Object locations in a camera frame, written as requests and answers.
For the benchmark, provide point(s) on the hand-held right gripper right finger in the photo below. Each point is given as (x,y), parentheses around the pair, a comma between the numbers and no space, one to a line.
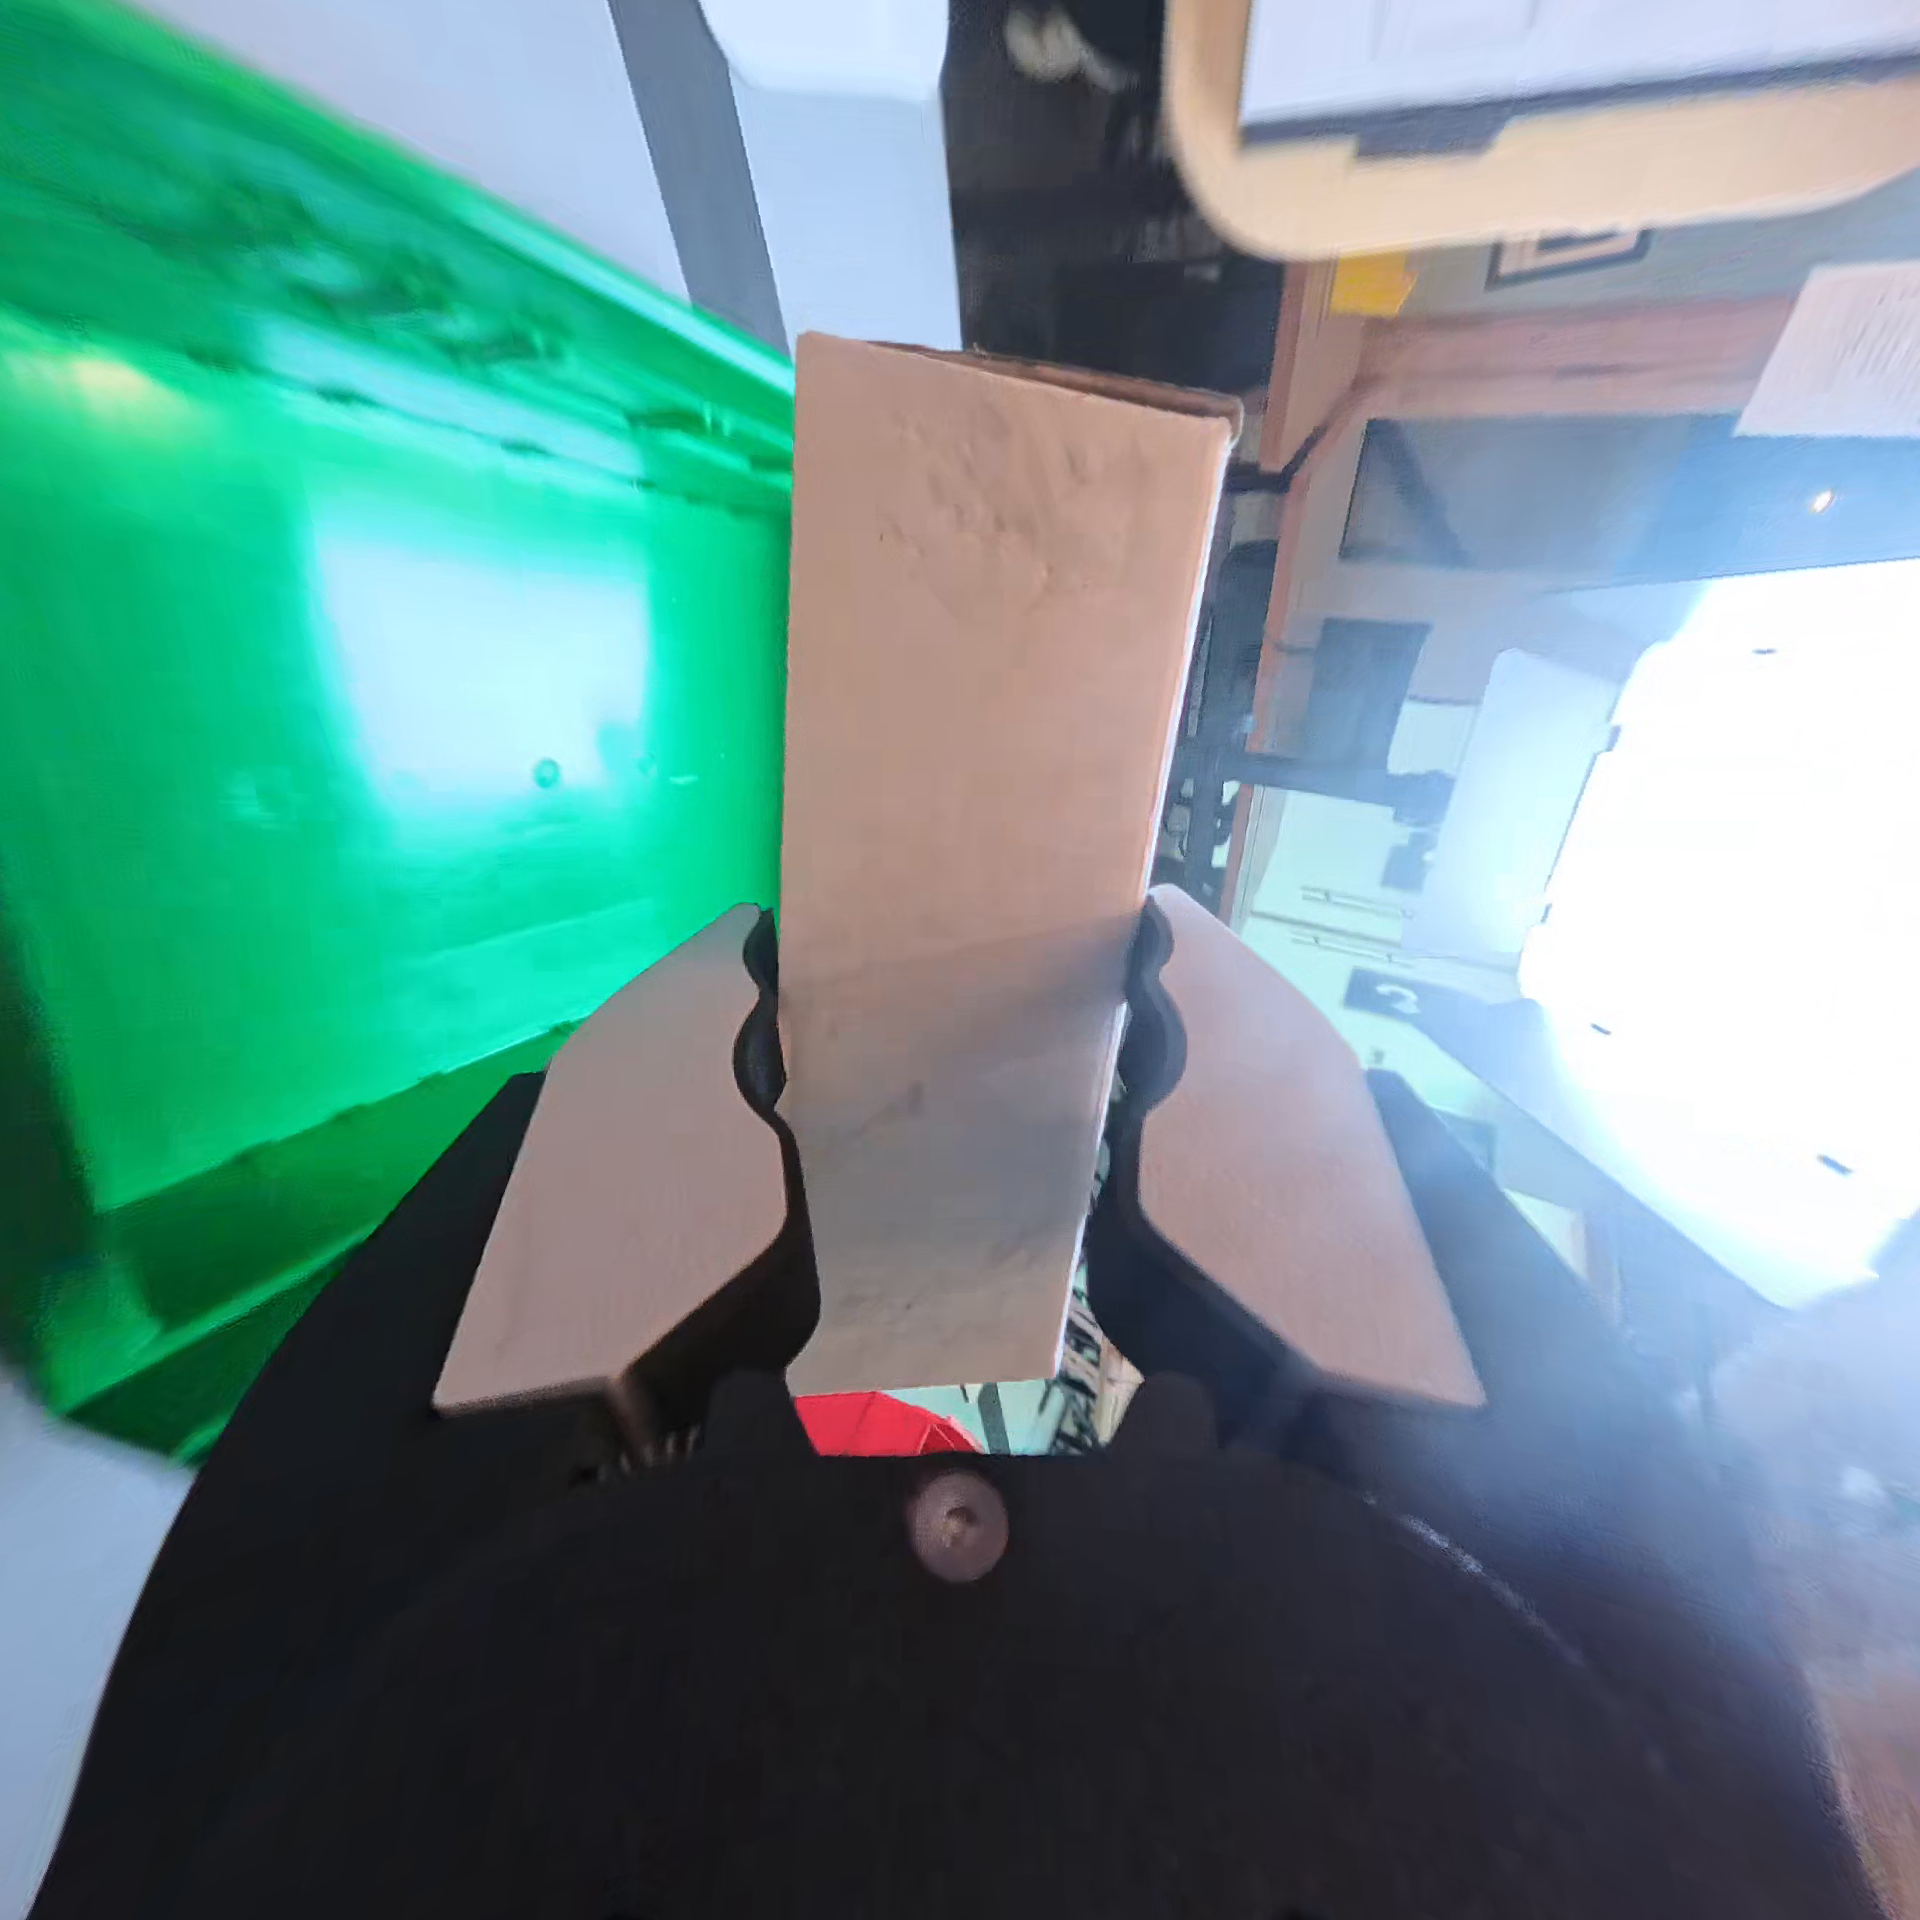
(1290,1184)

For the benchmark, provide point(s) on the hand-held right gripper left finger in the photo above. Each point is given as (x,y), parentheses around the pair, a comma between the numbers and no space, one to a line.
(628,1184)

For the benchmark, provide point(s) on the white cardboard box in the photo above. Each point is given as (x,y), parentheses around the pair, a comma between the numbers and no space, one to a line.
(974,749)

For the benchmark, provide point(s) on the red object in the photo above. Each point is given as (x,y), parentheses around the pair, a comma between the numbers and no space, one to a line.
(878,1425)

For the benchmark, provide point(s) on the green plastic bin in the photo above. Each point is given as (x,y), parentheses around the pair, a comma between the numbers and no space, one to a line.
(299,749)

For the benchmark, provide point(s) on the yellow tag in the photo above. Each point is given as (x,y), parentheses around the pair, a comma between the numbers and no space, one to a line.
(1371,283)

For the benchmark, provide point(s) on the white paper sheet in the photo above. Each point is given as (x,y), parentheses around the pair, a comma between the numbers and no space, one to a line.
(1839,358)

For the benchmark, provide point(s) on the wooden board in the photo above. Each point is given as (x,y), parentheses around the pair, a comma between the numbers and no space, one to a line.
(1499,188)

